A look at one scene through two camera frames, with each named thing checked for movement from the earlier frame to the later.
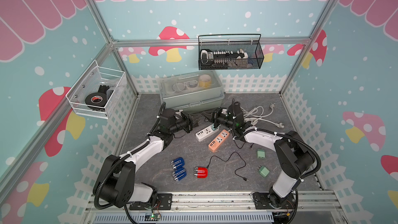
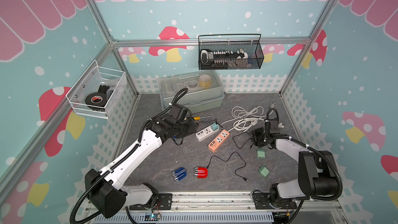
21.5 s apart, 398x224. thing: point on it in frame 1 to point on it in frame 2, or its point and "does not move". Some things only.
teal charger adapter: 214,128 does not move
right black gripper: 215,114 to 255,132
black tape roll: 98,99 does not move
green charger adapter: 260,154 does not move
